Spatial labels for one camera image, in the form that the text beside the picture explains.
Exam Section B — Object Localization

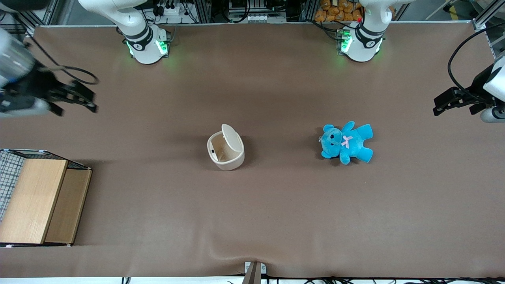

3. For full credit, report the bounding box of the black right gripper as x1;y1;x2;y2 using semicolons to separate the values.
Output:
0;65;98;114

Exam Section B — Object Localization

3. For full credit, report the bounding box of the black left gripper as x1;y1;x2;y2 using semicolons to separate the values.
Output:
433;63;497;117

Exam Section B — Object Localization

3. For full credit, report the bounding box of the white trash can lid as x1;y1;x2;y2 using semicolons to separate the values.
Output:
221;123;243;155

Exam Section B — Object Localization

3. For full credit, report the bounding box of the white plastic trash can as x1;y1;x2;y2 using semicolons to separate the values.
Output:
207;132;245;171

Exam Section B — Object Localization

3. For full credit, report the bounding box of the blue teddy bear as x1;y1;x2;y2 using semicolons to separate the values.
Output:
319;121;374;165

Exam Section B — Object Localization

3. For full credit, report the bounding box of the wooden shelf rack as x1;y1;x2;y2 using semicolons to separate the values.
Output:
0;149;92;248

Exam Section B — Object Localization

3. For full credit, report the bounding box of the dark wooden panel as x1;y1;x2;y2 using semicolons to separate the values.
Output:
45;169;92;244

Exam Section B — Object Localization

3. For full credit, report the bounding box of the light wooden panel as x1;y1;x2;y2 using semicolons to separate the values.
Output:
0;159;69;244

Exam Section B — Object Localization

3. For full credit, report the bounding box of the white power strip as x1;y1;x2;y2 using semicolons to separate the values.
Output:
156;0;192;19

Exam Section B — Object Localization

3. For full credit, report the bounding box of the brown table mat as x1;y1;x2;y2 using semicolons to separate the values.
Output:
0;22;505;279

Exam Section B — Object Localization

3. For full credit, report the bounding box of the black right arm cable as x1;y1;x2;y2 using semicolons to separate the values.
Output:
24;35;99;86

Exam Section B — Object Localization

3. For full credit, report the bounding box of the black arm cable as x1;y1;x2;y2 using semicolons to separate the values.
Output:
447;27;505;104
24;35;99;86

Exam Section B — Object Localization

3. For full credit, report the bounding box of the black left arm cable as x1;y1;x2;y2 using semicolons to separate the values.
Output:
447;27;505;104

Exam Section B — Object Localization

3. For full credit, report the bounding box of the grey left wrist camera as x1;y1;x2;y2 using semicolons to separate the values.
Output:
480;106;505;123

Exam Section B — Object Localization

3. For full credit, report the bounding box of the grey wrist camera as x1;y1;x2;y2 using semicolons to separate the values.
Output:
480;106;505;123
0;98;51;118

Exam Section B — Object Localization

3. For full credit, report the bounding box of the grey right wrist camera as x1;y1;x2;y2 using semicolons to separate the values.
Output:
0;98;51;118

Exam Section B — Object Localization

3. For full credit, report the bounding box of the aluminium frame profile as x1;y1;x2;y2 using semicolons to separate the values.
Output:
0;8;60;33
471;0;505;31

